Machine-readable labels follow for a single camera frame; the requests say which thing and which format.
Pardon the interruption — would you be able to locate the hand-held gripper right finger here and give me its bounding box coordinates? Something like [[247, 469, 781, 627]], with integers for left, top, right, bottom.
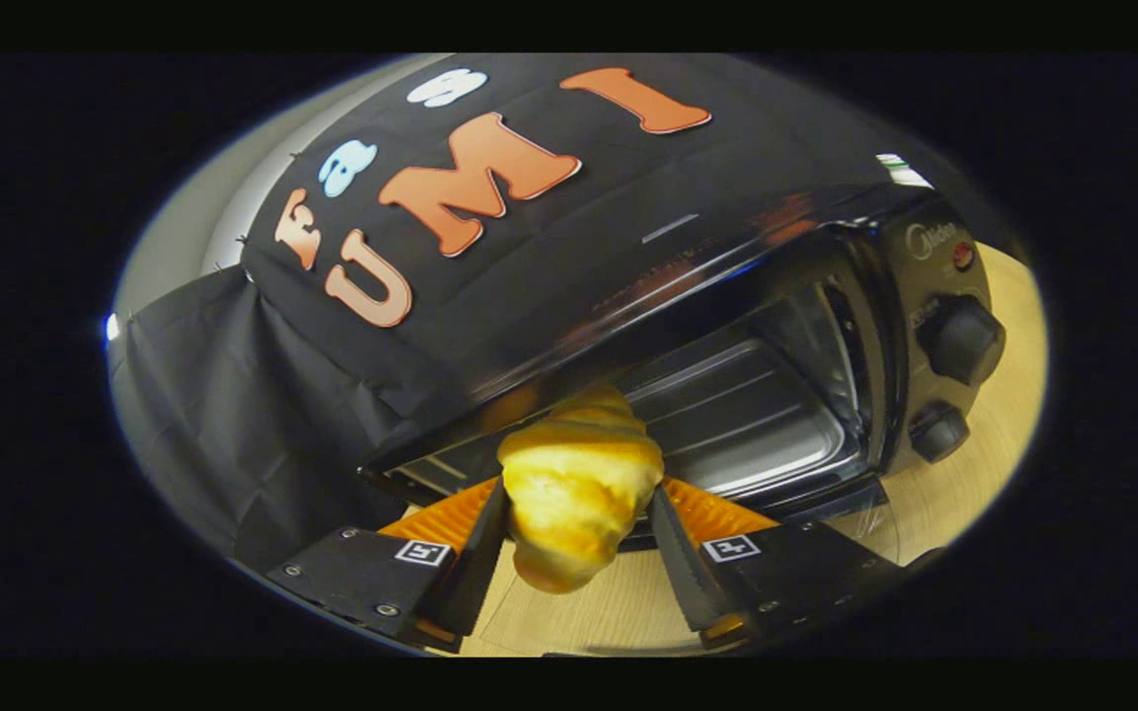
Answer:
[[648, 477, 945, 648]]

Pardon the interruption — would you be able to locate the yellow croissant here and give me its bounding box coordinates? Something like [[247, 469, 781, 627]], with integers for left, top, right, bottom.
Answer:
[[497, 385, 666, 595]]

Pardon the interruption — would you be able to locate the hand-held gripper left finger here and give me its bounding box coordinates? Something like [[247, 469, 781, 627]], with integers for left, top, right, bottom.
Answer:
[[266, 477, 513, 653]]

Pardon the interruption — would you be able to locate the black toaster oven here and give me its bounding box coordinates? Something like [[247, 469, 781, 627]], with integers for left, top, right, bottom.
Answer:
[[360, 183, 1010, 554]]

